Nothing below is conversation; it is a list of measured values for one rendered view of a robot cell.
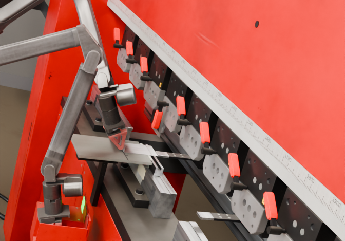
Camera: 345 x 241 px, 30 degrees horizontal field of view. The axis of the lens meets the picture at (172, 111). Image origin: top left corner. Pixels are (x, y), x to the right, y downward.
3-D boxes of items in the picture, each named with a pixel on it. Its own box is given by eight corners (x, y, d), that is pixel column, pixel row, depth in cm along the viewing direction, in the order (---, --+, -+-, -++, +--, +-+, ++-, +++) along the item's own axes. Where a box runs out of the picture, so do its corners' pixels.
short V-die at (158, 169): (137, 150, 239) (139, 143, 238) (145, 151, 240) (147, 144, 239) (153, 175, 222) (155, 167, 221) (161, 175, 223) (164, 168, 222)
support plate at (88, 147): (69, 135, 229) (69, 133, 229) (137, 144, 240) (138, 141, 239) (78, 158, 214) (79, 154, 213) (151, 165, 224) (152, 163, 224)
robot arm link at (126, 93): (101, 81, 228) (96, 73, 220) (133, 75, 227) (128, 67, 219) (106, 113, 225) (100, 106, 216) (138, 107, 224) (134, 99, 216)
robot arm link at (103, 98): (97, 90, 222) (95, 97, 217) (116, 86, 222) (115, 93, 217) (102, 108, 225) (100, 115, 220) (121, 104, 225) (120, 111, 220)
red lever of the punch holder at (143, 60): (140, 55, 229) (141, 78, 225) (151, 57, 231) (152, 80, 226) (138, 57, 231) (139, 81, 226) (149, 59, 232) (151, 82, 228)
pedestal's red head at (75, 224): (30, 230, 226) (40, 185, 221) (75, 236, 231) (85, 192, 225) (30, 263, 208) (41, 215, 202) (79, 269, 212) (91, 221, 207)
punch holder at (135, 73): (128, 77, 251) (138, 37, 246) (148, 80, 255) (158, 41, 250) (138, 91, 238) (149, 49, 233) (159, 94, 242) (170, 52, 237)
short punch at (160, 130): (148, 126, 234) (155, 102, 231) (153, 127, 234) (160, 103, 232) (156, 137, 225) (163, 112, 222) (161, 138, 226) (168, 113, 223)
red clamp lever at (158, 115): (149, 127, 212) (157, 99, 209) (161, 128, 213) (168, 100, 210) (151, 129, 210) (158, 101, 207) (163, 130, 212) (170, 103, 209)
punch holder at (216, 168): (200, 170, 182) (217, 117, 177) (227, 173, 185) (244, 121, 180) (221, 197, 168) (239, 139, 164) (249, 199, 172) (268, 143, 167)
